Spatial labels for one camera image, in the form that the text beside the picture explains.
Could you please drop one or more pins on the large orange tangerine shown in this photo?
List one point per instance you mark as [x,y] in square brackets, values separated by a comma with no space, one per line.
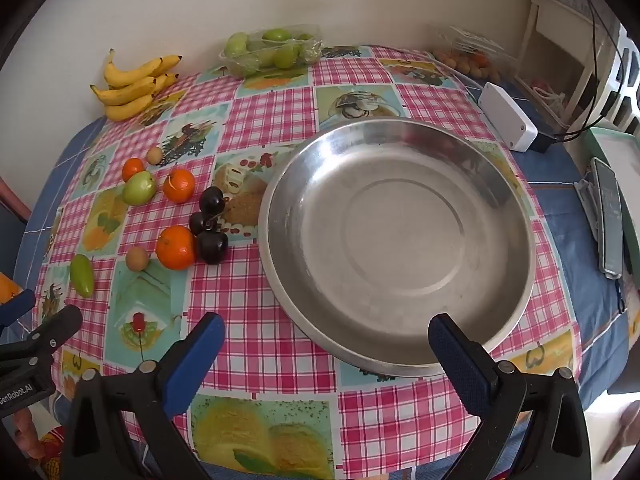
[175,248]

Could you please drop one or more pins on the pile of small brown fruits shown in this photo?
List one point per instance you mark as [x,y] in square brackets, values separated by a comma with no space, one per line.
[467,62]

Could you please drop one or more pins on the dark purple plum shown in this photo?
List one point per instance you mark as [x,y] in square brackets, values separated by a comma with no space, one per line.
[201,222]
[212,247]
[212,200]

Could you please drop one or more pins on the white rectangular box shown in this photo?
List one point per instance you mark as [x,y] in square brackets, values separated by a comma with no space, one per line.
[505,115]

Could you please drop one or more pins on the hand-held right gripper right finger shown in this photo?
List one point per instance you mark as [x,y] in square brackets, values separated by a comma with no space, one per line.
[460,360]

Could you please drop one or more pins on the small orange tangerine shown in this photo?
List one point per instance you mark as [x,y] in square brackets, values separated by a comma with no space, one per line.
[132,169]

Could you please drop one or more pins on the yellow banana bunch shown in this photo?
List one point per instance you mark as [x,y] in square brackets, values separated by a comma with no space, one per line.
[127,92]

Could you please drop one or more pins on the round metal bowl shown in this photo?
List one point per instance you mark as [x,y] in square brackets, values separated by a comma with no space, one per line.
[395,240]

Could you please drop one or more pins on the black plug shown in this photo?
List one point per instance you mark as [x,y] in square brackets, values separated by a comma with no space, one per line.
[544,143]

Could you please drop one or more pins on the orange tangerine with stem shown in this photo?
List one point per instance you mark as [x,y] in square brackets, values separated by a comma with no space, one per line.
[179,186]

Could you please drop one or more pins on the pale green box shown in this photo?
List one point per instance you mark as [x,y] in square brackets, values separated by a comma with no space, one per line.
[620,152]

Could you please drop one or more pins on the clear plastic clamshell box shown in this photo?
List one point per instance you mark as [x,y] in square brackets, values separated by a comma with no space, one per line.
[495,47]

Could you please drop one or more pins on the round green apple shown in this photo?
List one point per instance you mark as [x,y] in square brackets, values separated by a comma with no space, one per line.
[139,188]

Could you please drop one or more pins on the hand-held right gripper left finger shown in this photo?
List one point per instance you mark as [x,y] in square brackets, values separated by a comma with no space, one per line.
[195,360]

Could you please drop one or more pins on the group of wrapped green fruits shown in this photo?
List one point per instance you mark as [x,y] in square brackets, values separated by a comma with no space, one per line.
[282,55]

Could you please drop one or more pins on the pink checkered tablecloth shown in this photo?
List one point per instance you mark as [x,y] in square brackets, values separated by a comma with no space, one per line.
[280,350]

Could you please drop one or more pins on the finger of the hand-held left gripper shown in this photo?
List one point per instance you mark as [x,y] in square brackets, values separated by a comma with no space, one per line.
[60,325]
[17,307]

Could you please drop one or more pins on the grey remote control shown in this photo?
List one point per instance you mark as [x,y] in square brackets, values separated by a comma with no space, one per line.
[610,220]

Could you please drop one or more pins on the clear plastic fruit tray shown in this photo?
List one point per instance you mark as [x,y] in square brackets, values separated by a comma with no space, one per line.
[235,67]

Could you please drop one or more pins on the white lattice basket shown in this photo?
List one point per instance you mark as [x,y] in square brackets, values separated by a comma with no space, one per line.
[627,85]

